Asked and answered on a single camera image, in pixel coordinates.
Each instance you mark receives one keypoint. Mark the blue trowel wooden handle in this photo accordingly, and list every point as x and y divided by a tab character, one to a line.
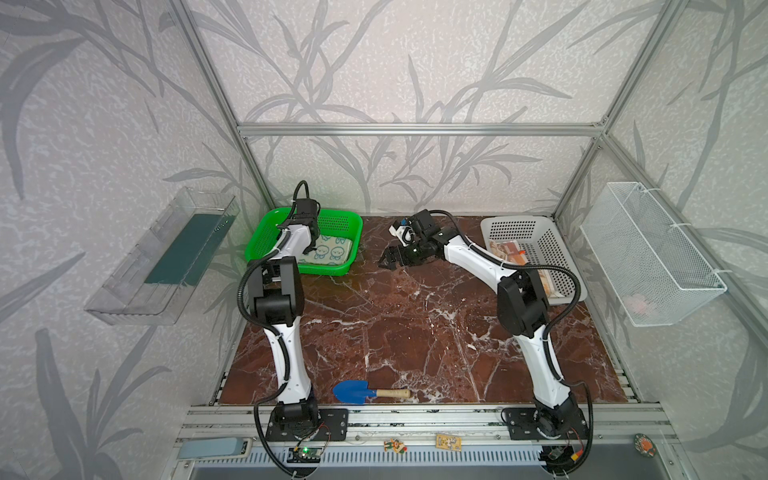
357	392

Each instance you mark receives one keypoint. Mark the small orange green trinket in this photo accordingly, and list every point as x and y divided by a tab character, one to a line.
394	445

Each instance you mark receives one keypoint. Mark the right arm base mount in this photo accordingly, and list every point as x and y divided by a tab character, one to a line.
543	423

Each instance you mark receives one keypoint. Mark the blue patterned towel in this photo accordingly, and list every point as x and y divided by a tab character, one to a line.
329	251

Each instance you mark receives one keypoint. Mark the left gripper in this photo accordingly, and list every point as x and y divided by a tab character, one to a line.
303	222

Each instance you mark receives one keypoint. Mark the green led circuit board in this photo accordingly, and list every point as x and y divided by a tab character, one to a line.
305	455

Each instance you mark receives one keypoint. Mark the grey flat device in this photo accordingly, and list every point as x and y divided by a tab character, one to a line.
215	448

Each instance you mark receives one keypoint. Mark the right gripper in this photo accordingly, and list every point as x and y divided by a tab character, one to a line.
399	252

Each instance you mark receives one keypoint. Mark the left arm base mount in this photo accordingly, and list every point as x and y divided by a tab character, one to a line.
330	424

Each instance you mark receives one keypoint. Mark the white wire wall basket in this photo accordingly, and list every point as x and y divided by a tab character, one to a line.
643	250

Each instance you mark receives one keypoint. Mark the pink object in wire basket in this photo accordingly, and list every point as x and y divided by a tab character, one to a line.
637	305

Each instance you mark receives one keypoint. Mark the small yellow circuit board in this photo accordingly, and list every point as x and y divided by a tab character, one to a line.
448	442

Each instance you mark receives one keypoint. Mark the round orange gadget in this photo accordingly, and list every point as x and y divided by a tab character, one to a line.
644	445

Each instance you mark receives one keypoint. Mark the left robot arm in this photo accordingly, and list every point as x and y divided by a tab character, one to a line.
270	296

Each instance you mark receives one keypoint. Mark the white plastic basket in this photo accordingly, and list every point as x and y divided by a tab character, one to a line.
538	235

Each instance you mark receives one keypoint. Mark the right controller board with wires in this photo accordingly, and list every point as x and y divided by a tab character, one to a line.
561	459

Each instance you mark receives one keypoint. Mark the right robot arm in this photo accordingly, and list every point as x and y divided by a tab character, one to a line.
522	309

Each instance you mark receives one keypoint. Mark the green plastic basket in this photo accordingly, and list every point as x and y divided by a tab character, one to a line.
337	223

